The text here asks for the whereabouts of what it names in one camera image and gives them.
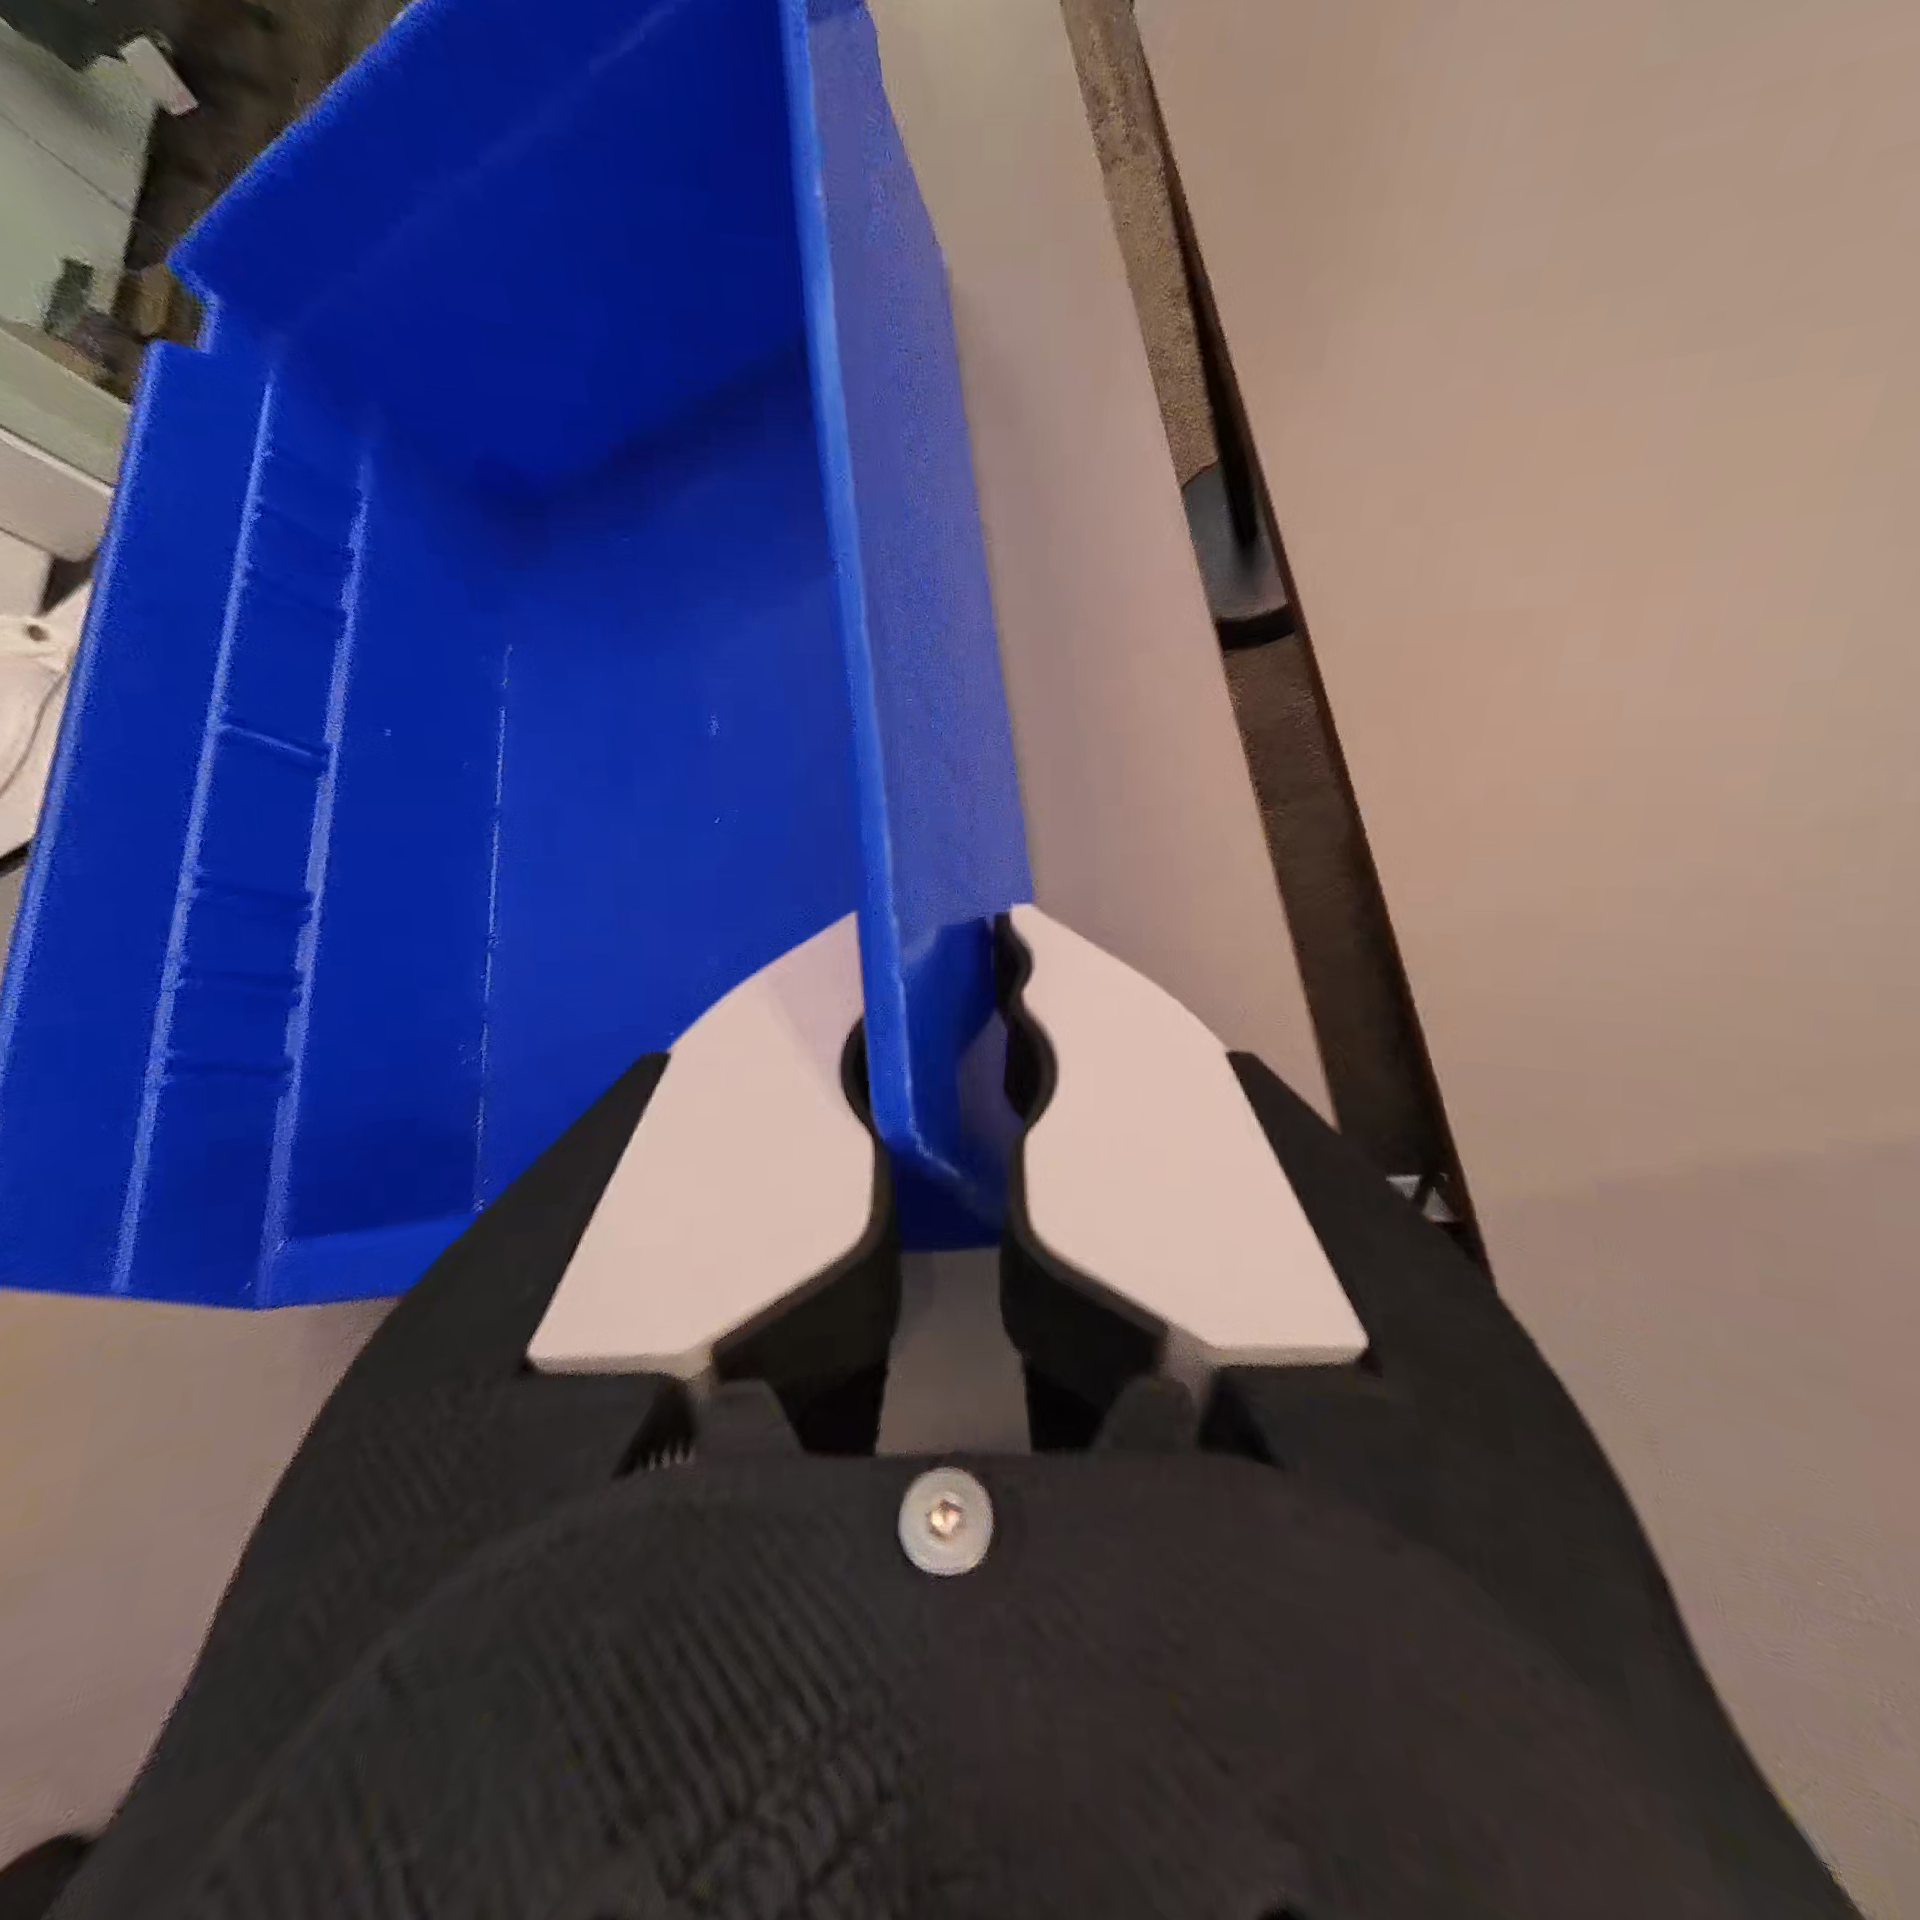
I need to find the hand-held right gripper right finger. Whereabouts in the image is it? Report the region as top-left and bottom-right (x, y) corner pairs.
(993, 903), (1373, 1452)

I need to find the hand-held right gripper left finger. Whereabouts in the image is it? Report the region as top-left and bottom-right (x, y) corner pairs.
(526, 913), (902, 1455)

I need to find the blue plastic bin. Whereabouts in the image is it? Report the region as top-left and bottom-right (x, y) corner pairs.
(0, 0), (1038, 1314)

